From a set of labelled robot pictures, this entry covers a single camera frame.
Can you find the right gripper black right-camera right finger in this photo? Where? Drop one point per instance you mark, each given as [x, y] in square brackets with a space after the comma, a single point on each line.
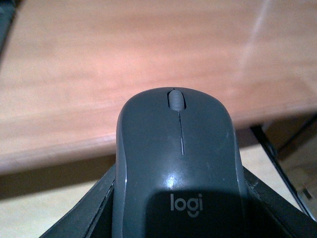
[272, 216]

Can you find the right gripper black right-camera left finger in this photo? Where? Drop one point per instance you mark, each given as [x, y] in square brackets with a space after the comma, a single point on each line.
[91, 217]

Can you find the grey Logitech mouse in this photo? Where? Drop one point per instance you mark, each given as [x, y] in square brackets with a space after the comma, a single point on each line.
[178, 169]

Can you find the wooden desk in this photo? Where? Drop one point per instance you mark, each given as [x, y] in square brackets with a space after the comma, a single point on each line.
[69, 66]

